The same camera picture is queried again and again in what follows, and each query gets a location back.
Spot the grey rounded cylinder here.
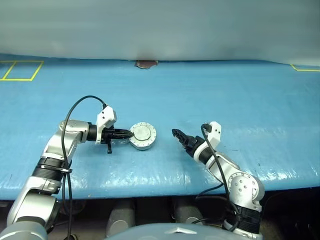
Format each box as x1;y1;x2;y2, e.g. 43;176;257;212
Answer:
173;198;206;225
106;199;136;237

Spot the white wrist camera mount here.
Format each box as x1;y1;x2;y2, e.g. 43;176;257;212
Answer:
203;121;223;151
94;105;118;145

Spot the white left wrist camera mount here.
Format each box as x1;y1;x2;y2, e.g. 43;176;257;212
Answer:
94;105;118;145

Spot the blue plastic table cover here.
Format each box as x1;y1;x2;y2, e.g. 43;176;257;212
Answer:
0;52;320;201

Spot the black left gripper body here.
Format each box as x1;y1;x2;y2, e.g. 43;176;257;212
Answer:
101;127;118;155

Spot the round grey motor end cap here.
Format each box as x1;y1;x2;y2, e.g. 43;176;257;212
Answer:
128;121;158;147

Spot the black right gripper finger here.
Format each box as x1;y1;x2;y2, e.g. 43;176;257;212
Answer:
171;128;191;143
175;136;192;151

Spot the grey robot torso with emblem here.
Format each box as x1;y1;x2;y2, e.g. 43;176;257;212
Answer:
104;223;226;240

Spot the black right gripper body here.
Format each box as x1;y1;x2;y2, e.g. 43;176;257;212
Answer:
186;134;206;158

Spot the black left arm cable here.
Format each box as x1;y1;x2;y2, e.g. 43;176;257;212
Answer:
60;95;107;240

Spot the brown torn patch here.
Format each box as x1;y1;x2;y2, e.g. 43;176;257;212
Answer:
134;59;159;70

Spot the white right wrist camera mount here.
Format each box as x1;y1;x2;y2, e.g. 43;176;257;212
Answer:
203;121;223;151

